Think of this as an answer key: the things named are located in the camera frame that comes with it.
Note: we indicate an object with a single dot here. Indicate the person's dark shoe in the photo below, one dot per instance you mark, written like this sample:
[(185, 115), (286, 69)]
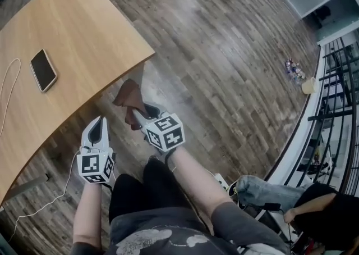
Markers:
[(152, 159)]

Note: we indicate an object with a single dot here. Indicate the wooden table with white legs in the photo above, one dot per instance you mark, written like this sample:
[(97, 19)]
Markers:
[(78, 37)]

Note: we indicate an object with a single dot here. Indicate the pile of small bottles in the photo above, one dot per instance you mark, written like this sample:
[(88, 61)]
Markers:
[(294, 70)]

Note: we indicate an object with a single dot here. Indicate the cream bucket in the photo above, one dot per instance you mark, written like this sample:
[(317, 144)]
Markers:
[(309, 86)]

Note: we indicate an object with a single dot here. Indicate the person's black trousers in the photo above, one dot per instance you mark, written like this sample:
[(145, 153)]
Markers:
[(157, 186)]

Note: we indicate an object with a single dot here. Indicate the white power strip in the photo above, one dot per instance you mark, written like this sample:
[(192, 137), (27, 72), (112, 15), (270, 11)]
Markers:
[(224, 183)]

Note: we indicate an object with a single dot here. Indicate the person's left forearm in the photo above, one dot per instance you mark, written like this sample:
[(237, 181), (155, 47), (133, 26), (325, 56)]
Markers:
[(89, 214)]

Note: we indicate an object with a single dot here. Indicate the black smartphone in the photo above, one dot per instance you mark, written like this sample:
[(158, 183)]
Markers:
[(43, 70)]

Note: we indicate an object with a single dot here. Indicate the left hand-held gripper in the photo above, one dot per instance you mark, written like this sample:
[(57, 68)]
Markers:
[(91, 165)]

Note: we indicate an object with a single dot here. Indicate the black metal railing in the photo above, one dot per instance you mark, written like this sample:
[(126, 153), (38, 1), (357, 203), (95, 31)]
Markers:
[(339, 113)]

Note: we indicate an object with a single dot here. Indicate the person's gray printed shirt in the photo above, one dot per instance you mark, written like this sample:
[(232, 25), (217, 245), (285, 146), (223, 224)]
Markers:
[(238, 225)]

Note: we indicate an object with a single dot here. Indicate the brown cloth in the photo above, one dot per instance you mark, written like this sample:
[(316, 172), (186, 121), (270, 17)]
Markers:
[(129, 96)]

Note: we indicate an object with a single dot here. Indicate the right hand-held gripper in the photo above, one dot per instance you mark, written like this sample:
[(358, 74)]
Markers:
[(165, 133)]

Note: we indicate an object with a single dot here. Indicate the black office chair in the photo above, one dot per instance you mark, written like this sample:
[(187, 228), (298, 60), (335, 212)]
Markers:
[(324, 12)]

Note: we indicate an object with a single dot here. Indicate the person's right forearm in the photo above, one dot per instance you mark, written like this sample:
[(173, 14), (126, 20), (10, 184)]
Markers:
[(202, 183)]

